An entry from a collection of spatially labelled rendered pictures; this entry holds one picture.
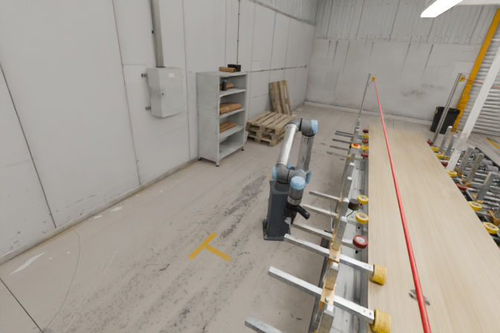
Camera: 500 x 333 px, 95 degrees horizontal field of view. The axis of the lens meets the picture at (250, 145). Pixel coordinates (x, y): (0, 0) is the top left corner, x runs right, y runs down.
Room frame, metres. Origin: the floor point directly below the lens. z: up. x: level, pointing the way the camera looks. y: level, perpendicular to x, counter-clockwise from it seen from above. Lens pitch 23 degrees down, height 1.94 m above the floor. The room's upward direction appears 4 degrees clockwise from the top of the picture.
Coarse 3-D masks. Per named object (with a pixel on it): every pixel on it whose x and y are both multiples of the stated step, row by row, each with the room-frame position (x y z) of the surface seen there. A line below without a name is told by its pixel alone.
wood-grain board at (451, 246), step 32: (384, 160) 2.32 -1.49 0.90; (416, 160) 2.37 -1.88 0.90; (384, 192) 1.66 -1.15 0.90; (416, 192) 1.69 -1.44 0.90; (448, 192) 1.73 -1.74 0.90; (384, 224) 1.25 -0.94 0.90; (416, 224) 1.27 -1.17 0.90; (448, 224) 1.29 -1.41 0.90; (480, 224) 1.32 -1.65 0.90; (384, 256) 0.98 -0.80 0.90; (416, 256) 1.00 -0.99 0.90; (448, 256) 1.01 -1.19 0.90; (480, 256) 1.03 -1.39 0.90; (384, 288) 0.78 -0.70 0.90; (448, 288) 0.81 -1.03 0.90; (480, 288) 0.82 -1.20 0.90; (416, 320) 0.64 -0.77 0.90; (448, 320) 0.65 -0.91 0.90; (480, 320) 0.66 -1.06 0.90
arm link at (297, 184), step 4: (296, 176) 1.31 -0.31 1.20; (292, 180) 1.27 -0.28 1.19; (296, 180) 1.27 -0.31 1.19; (300, 180) 1.27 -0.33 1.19; (304, 180) 1.28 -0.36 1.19; (292, 184) 1.25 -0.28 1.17; (296, 184) 1.23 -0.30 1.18; (300, 184) 1.23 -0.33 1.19; (304, 184) 1.25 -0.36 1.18; (292, 188) 1.24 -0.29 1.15; (296, 188) 1.23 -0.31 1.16; (300, 188) 1.23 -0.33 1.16; (292, 192) 1.24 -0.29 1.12; (296, 192) 1.23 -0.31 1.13; (300, 192) 1.23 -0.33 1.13; (292, 196) 1.24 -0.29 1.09; (296, 196) 1.23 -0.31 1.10; (300, 196) 1.23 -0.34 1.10
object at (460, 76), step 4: (460, 76) 3.29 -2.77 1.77; (464, 76) 3.27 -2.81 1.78; (456, 80) 3.29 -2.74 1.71; (460, 80) 3.26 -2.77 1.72; (456, 84) 3.29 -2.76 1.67; (452, 88) 3.31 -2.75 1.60; (456, 88) 3.28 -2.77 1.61; (452, 92) 3.29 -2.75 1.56; (452, 96) 3.28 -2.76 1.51; (448, 100) 3.30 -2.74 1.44; (448, 104) 3.29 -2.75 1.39; (448, 108) 3.28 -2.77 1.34; (444, 112) 3.29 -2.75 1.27; (444, 116) 3.28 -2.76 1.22; (440, 120) 3.29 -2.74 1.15; (440, 124) 3.29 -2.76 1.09; (440, 128) 3.28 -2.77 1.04; (436, 132) 3.29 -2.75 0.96; (436, 136) 3.29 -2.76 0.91; (432, 140) 3.29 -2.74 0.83
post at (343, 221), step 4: (340, 220) 0.95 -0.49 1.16; (344, 220) 0.94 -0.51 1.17; (340, 224) 0.95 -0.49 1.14; (344, 224) 0.94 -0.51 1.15; (340, 228) 0.94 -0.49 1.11; (344, 228) 0.94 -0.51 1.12; (336, 232) 0.95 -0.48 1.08; (340, 232) 0.94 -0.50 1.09; (336, 236) 0.95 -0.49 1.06; (340, 236) 0.94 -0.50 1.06; (336, 240) 0.94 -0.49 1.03; (340, 240) 0.94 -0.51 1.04; (336, 244) 0.94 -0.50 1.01; (340, 244) 0.94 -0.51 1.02; (336, 248) 0.94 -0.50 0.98; (328, 268) 0.95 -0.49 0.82; (328, 272) 0.94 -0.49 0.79
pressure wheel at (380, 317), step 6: (378, 312) 0.62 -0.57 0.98; (384, 312) 0.62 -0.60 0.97; (378, 318) 0.60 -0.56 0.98; (384, 318) 0.60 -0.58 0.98; (390, 318) 0.60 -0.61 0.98; (372, 324) 0.61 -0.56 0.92; (378, 324) 0.58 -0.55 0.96; (384, 324) 0.58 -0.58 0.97; (390, 324) 0.58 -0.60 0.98; (378, 330) 0.57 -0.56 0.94; (384, 330) 0.57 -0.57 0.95; (390, 330) 0.56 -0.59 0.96
